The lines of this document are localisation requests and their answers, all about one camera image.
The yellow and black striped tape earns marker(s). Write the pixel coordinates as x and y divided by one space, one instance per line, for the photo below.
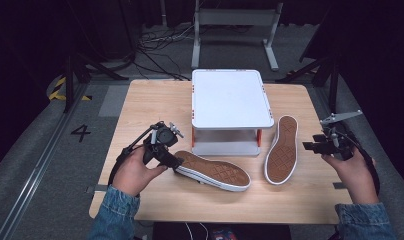
56 91

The person's right hand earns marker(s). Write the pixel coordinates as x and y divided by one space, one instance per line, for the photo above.
356 176

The person's left hand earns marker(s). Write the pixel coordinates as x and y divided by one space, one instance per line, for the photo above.
133 173

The black metal stand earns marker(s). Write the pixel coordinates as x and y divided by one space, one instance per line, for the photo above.
326 71
73 76

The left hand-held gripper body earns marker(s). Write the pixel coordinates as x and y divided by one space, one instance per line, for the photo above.
165 136

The white shoe rack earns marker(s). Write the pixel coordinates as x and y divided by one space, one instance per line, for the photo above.
230 100

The canvas shoe with brown sole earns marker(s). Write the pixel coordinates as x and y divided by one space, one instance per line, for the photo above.
216 171
282 151

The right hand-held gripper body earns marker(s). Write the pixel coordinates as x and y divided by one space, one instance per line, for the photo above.
338 143

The grey tape strip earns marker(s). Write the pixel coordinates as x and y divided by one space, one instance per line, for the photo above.
97 188
339 185

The grey metal stand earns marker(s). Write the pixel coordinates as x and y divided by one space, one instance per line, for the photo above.
236 16

